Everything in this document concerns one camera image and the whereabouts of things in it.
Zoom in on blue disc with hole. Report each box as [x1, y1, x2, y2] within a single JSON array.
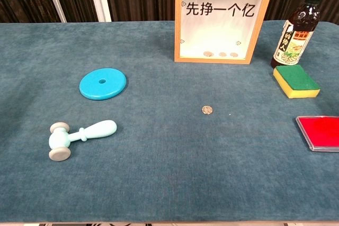
[[79, 68, 127, 101]]

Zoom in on wooden frame coin bank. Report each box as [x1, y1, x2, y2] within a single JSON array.
[[174, 0, 276, 65]]

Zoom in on green yellow sponge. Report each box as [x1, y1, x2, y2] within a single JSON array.
[[273, 64, 321, 100]]

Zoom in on blue velvet tablecloth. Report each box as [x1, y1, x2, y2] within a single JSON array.
[[0, 19, 339, 223]]

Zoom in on red ink pad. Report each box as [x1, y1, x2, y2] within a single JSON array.
[[295, 115, 339, 152]]

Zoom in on light blue toy hammer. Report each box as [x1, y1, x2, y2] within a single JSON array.
[[48, 120, 118, 162]]

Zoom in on dark sauce bottle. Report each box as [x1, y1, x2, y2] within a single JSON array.
[[270, 0, 323, 69]]

